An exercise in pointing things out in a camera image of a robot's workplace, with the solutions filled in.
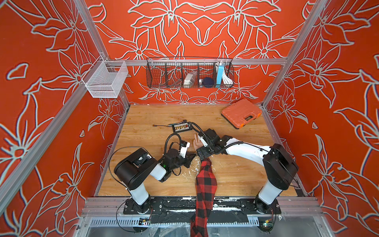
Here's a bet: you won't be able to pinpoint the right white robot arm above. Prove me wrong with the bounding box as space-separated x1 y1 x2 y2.
194 129 299 213

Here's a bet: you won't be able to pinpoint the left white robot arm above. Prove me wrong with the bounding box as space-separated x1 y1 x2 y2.
114 147 196 209

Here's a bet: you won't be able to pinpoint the pale mannequin hand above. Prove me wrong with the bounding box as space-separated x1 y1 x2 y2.
192 133 204 152

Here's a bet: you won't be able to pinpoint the black charging board yellow connectors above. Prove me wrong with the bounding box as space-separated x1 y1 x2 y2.
172 121 192 133

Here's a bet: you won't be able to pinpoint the red black plaid sleeve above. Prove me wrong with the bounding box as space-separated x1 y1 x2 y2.
190 158 217 237

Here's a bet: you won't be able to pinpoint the orange tool case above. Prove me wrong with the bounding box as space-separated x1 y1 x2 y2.
221 99 262 129

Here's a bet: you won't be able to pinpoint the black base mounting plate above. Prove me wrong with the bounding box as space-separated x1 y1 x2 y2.
123 196 281 215

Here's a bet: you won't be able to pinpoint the dark blue round object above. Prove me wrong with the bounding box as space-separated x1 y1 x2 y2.
202 77 214 88

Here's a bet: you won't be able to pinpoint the clear plastic bag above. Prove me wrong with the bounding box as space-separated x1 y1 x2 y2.
183 71 197 88

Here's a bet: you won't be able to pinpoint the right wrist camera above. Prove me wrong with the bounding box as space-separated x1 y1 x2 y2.
196 134 209 147

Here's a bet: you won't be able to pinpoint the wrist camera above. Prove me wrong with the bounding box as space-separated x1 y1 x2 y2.
196 134 209 147
179 141 190 158

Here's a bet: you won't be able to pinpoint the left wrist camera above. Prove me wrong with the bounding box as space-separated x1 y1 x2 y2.
179 141 190 158

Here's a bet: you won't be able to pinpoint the white coiled cable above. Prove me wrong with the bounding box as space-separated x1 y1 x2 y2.
222 72 234 87

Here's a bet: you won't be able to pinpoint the black wire wall basket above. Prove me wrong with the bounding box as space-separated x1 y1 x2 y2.
146 57 235 89

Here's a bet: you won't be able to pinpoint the clear plastic wall bin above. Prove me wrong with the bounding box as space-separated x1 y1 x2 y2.
84 61 128 98

